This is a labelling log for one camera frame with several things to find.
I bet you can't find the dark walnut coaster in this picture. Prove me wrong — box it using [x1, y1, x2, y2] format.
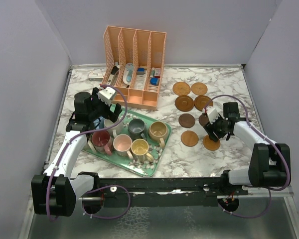
[198, 114, 209, 127]
[178, 114, 195, 128]

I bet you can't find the brown wooden ringed coaster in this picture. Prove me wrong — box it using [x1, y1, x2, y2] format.
[194, 95, 213, 112]

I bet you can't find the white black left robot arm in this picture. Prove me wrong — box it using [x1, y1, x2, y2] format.
[31, 85, 123, 221]

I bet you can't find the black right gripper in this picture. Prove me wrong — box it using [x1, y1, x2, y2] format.
[204, 113, 229, 142]

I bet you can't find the dark grey blue mug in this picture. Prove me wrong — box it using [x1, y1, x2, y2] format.
[128, 119, 147, 140]

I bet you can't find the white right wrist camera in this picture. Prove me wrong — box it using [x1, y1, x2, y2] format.
[205, 106, 220, 124]

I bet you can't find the yellow mug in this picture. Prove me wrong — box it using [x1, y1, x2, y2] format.
[131, 139, 154, 163]

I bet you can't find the pink mug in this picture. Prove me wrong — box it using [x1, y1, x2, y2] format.
[113, 134, 134, 160]

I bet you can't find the white packaged item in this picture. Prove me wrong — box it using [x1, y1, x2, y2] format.
[134, 66, 147, 90]

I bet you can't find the green mug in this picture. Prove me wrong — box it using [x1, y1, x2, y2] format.
[84, 136, 97, 153]

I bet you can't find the orange plastic desk organizer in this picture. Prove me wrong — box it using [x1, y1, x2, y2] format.
[102, 26, 166, 110]

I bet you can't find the light blue mug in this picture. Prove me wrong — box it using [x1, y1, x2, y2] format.
[94, 117, 105, 129]

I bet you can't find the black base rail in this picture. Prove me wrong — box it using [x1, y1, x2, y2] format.
[80, 176, 248, 211]

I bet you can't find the maroon red mug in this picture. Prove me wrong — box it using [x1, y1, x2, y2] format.
[91, 130, 113, 156]

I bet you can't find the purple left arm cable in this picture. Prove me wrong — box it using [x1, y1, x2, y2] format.
[46, 84, 128, 222]

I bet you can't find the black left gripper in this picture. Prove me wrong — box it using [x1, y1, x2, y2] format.
[89, 88, 122, 122]

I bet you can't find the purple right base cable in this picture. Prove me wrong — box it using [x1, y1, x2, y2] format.
[218, 188, 272, 219]

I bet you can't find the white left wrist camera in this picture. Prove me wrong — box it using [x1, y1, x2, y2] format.
[97, 86, 117, 106]

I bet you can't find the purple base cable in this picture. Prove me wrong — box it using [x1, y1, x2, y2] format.
[81, 185, 132, 220]
[218, 188, 272, 219]

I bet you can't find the black white stapler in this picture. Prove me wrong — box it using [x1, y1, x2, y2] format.
[107, 62, 120, 86]

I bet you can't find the light orange wooden coaster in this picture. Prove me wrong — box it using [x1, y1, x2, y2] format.
[181, 130, 199, 147]

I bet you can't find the red white small box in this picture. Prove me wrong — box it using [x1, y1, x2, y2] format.
[150, 67, 161, 78]

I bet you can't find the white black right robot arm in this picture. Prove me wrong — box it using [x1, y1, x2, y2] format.
[202, 102, 291, 195]

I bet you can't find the small white staples box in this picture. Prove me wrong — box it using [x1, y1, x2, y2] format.
[88, 71, 105, 82]

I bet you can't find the blue correction tape package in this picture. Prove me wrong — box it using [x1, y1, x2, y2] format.
[122, 63, 134, 85]

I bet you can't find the tan brown mug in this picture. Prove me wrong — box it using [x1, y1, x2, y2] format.
[148, 121, 169, 149]

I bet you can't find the woven rattan coaster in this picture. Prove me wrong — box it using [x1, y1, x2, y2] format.
[191, 82, 208, 96]
[172, 82, 191, 96]

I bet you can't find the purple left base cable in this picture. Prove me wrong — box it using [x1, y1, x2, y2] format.
[81, 185, 132, 220]

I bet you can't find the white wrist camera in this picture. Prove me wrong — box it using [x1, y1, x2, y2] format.
[97, 86, 117, 106]
[205, 106, 220, 124]

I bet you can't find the beige grey mug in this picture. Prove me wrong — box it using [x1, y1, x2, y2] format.
[104, 119, 124, 138]

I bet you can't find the blue stamp box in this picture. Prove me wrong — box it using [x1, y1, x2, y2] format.
[150, 77, 160, 86]

